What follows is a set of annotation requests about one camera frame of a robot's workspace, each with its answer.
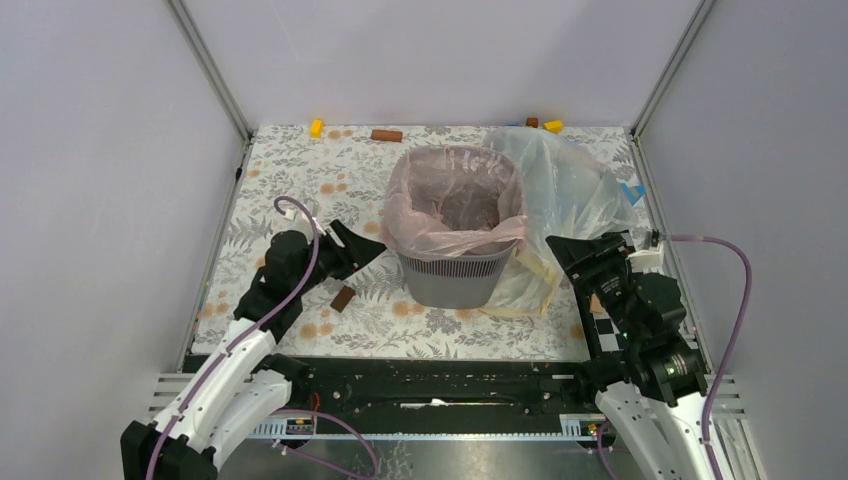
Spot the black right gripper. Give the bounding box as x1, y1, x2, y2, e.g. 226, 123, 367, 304
544, 231, 641, 342

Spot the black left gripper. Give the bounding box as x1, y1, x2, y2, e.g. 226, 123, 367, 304
293, 218, 386, 296

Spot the clear yellow-rimmed plastic bag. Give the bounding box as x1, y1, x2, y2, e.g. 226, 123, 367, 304
482, 127, 637, 317

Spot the pink plastic trash bag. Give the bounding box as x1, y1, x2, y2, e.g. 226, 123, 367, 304
381, 145, 528, 260

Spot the grey mesh trash bin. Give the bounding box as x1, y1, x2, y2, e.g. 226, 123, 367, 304
395, 242, 520, 309

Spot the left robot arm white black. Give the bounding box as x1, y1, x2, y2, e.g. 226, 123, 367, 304
120, 220, 386, 479

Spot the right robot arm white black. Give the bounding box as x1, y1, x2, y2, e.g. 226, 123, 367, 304
546, 231, 734, 479

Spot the small brown card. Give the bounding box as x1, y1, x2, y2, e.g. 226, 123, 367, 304
330, 286, 356, 313

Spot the beige tape strip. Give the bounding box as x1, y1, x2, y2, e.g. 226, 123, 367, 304
589, 295, 606, 315

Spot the black white checkerboard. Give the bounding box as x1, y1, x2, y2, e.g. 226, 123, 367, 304
578, 295, 625, 359

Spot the blue paper piece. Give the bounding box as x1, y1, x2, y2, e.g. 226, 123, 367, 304
620, 183, 646, 205

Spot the floral patterned table mat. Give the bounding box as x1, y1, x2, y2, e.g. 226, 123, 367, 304
192, 124, 684, 362

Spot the brown rectangular block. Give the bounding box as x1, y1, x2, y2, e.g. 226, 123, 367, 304
370, 129, 403, 142

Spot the yellow toy block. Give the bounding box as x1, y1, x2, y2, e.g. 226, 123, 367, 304
309, 118, 324, 138

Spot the yellow cube toy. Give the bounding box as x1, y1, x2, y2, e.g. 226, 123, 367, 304
543, 120, 565, 134

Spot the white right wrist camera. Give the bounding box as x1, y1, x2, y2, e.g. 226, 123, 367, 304
627, 230, 665, 273

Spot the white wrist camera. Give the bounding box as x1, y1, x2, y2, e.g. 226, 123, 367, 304
283, 206, 326, 242
627, 230, 665, 273

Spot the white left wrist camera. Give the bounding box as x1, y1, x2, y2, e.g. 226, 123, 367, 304
283, 206, 326, 242

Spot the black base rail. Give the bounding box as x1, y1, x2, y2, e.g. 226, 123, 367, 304
182, 354, 710, 439

